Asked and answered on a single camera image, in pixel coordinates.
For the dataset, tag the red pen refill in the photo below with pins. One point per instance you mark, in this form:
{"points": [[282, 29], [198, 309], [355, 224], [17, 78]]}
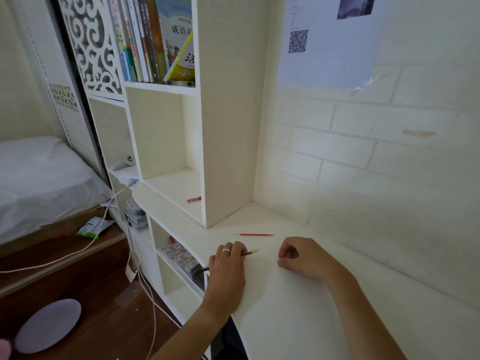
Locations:
{"points": [[257, 234]]}

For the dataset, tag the white bookshelf unit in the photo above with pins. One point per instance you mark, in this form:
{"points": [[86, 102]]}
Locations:
{"points": [[225, 127]]}

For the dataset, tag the white paper tag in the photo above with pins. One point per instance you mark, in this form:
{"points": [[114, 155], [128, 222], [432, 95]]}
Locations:
{"points": [[131, 274]]}

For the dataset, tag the white carved lattice panel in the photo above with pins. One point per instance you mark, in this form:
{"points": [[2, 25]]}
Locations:
{"points": [[92, 44]]}

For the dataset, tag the row of upright books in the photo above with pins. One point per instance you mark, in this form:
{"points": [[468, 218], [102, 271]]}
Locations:
{"points": [[138, 37]]}

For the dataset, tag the white sliding wardrobe door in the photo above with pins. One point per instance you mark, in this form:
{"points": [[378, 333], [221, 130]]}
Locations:
{"points": [[60, 93]]}

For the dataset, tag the white power adapter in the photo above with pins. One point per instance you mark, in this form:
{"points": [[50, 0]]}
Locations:
{"points": [[129, 181]]}

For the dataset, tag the yellow leaning book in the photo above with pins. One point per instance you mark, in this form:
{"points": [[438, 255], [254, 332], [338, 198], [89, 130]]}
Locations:
{"points": [[183, 65]]}

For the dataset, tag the bed with white sheet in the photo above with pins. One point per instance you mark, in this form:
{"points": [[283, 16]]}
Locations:
{"points": [[41, 179]]}

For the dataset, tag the red pen cap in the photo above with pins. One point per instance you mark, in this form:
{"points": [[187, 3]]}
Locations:
{"points": [[194, 199]]}

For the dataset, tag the black pencil with yellow tip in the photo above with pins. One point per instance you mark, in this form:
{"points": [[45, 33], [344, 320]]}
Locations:
{"points": [[250, 253]]}

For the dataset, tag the small white handheld device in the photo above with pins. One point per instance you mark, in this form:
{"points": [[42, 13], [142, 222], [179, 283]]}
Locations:
{"points": [[123, 162]]}

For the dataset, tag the box of patterned cards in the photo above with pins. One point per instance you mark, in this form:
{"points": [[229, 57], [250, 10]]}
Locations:
{"points": [[180, 256]]}

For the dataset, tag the white paper wall poster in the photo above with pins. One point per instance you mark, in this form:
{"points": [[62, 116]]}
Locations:
{"points": [[330, 44]]}

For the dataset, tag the round purple stool seat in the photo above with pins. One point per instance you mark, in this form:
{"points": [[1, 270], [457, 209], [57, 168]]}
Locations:
{"points": [[48, 326]]}

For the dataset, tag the person's right hand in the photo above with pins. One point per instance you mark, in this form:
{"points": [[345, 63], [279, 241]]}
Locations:
{"points": [[309, 258]]}

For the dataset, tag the person's left hand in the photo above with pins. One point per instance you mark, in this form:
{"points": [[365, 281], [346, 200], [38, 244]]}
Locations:
{"points": [[224, 281]]}

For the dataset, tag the green and white packet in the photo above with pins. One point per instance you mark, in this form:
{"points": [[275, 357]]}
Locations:
{"points": [[94, 227]]}

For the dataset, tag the person's left forearm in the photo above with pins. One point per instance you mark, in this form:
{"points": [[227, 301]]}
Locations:
{"points": [[189, 335]]}

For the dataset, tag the person's right forearm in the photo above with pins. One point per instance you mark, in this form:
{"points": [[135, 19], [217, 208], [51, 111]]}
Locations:
{"points": [[360, 318]]}

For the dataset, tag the person's right fingers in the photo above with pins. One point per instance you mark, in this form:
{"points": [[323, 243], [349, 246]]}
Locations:
{"points": [[288, 254]]}

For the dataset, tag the person's left fingers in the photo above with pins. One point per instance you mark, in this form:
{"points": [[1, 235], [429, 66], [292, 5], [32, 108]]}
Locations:
{"points": [[232, 249]]}

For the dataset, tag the stack of small booklets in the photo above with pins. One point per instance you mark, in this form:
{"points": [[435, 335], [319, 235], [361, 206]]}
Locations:
{"points": [[136, 218]]}

